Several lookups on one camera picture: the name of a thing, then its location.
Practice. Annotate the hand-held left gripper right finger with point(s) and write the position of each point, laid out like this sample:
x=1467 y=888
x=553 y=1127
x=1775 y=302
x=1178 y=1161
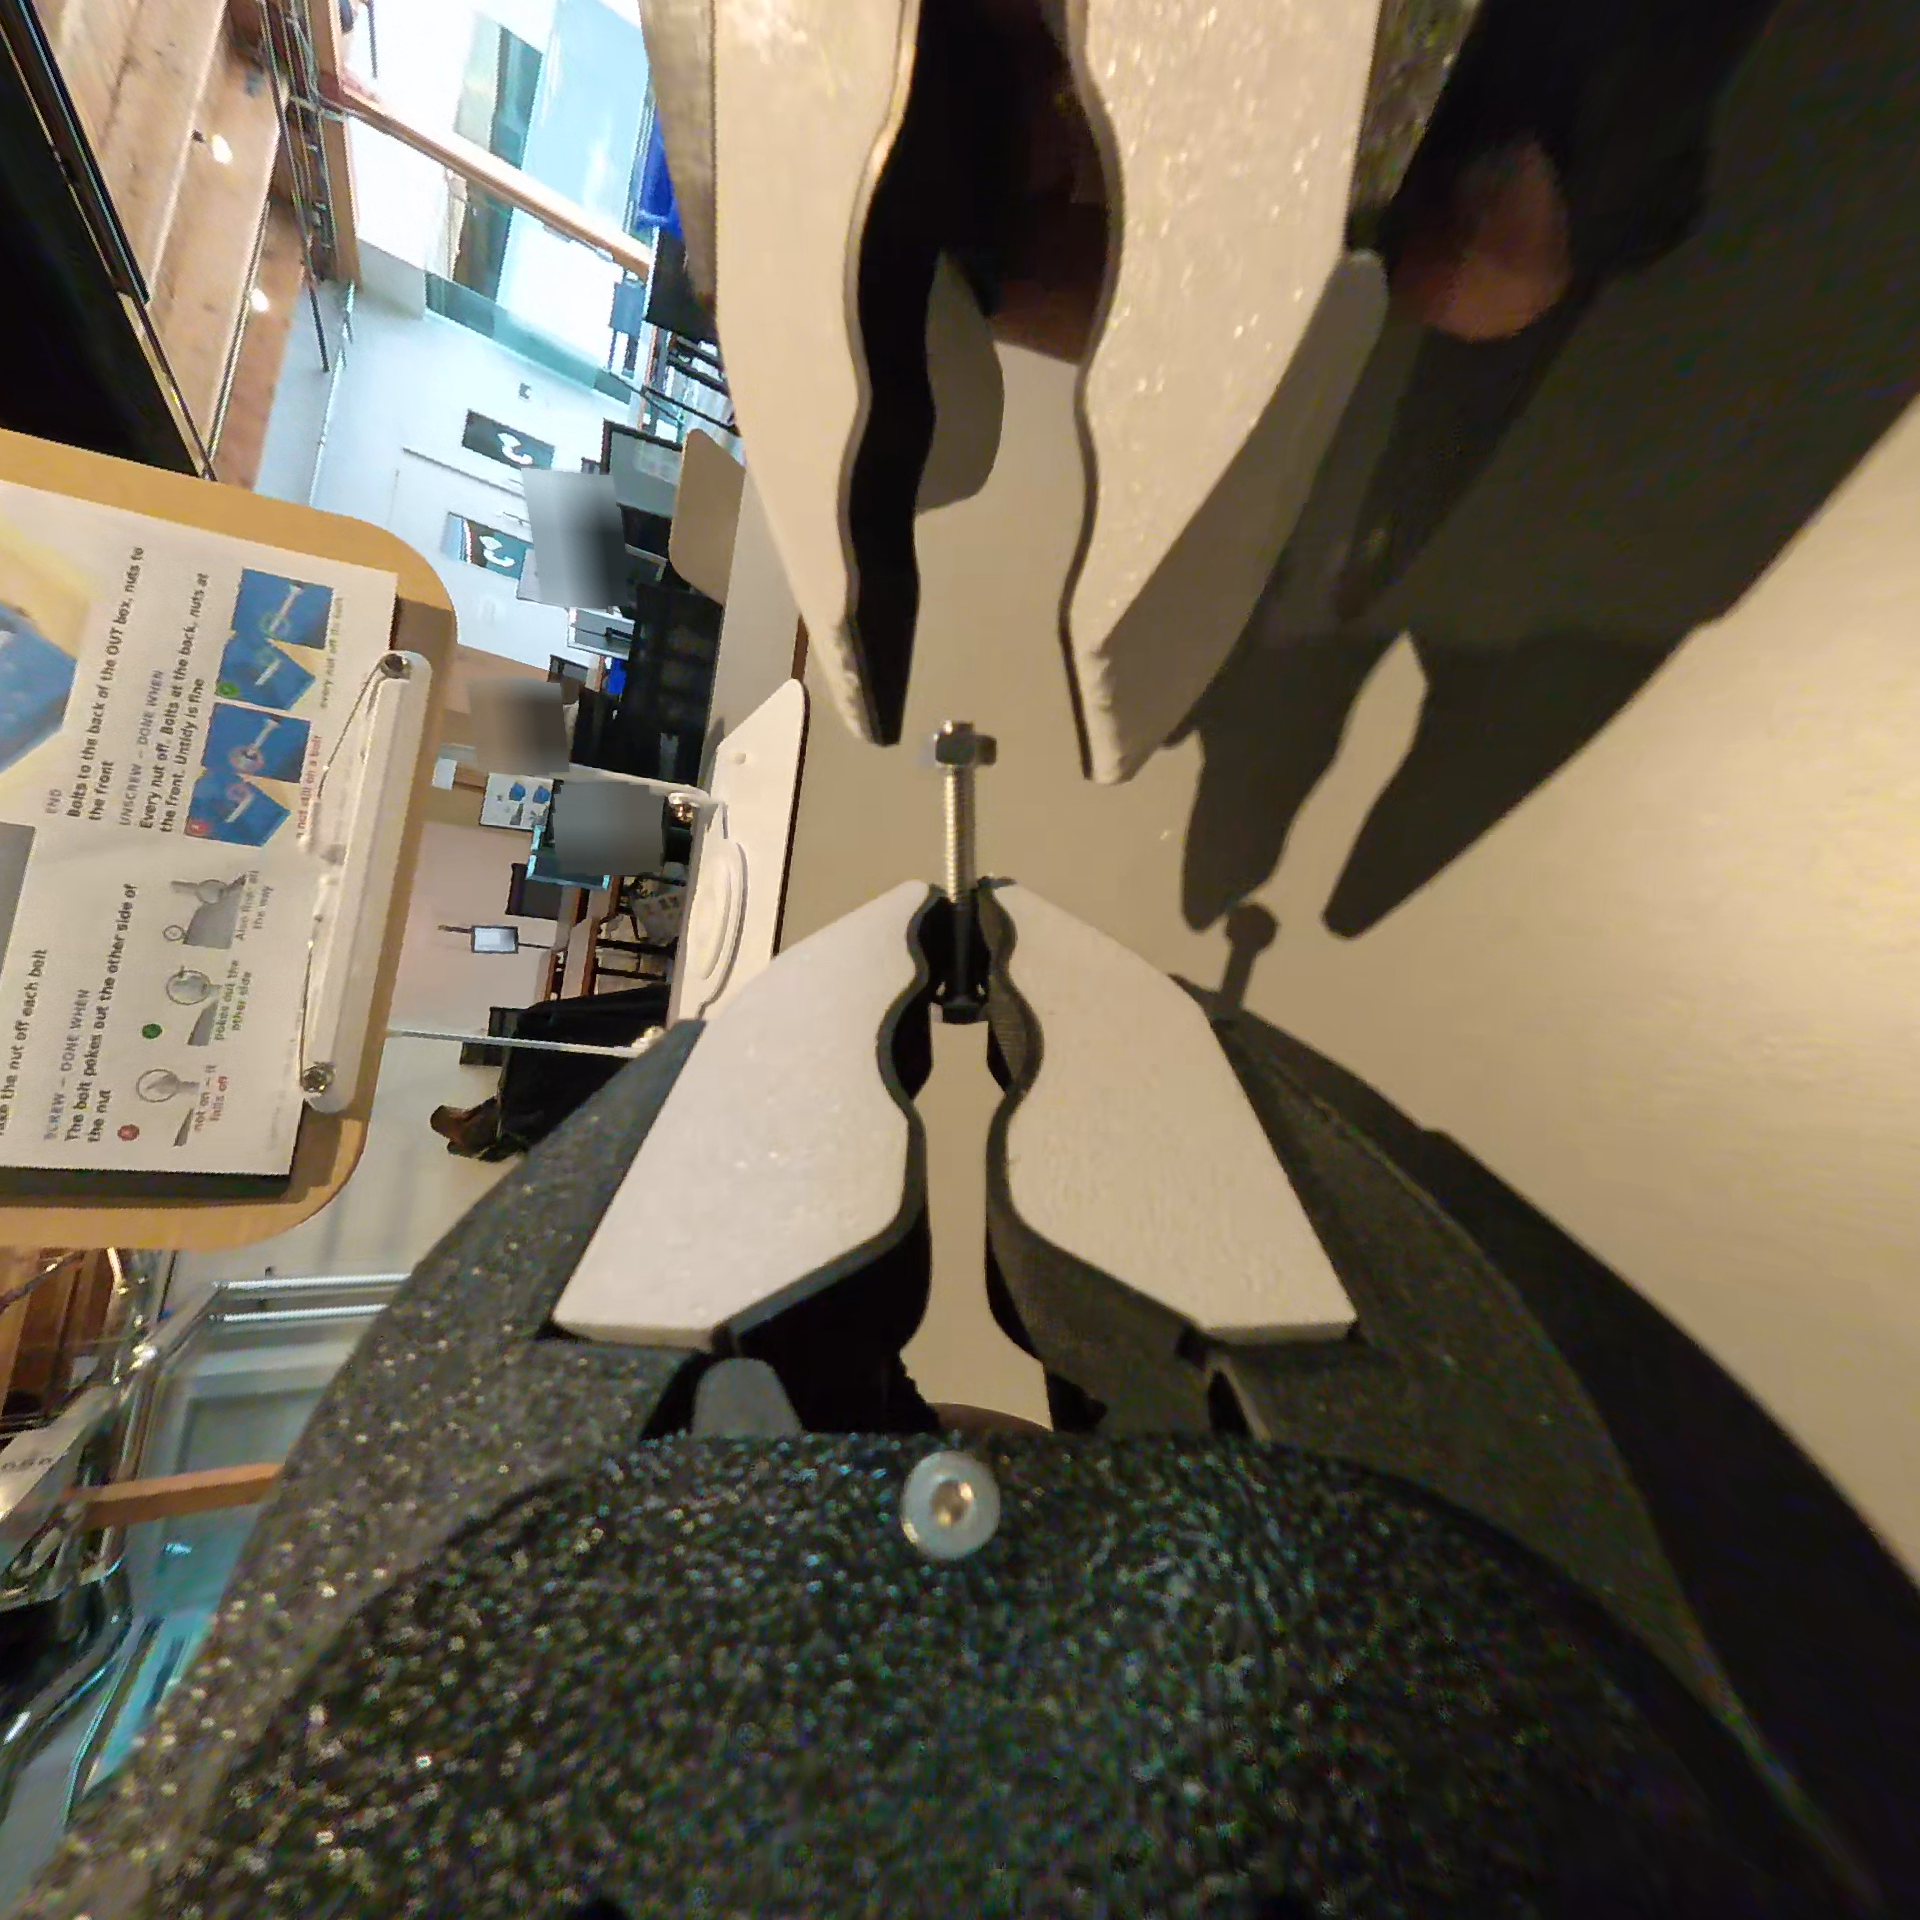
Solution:
x=1158 y=1141

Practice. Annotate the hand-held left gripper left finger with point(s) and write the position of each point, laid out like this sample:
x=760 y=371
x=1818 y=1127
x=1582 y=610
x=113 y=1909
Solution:
x=750 y=1141

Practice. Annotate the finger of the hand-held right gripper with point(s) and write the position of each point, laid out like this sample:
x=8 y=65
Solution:
x=1216 y=302
x=783 y=302

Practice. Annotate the silver threaded bolt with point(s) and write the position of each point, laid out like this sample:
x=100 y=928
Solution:
x=963 y=838

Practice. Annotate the silver hex nut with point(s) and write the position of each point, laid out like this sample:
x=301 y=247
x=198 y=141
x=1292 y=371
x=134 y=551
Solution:
x=969 y=751

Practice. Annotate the person's right hand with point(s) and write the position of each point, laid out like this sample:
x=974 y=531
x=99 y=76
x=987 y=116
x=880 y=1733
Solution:
x=1491 y=240

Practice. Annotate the blue plastic bin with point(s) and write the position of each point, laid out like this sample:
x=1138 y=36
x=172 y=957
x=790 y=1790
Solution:
x=657 y=180

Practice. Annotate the wooden chair back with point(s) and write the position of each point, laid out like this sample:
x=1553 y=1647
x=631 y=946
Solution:
x=705 y=518

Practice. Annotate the black crate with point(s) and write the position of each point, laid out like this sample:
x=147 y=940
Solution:
x=669 y=656

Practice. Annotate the white clip bar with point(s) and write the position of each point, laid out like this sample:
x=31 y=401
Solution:
x=365 y=838

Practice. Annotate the wooden document board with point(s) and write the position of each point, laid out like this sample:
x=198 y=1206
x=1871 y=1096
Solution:
x=147 y=1219

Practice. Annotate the printed instruction sheet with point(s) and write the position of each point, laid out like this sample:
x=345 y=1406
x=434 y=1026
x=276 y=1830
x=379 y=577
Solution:
x=119 y=899

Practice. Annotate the black wall sign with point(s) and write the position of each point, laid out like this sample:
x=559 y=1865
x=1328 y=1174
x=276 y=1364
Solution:
x=495 y=545
x=507 y=443

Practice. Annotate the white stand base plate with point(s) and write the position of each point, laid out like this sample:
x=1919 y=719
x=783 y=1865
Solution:
x=760 y=780

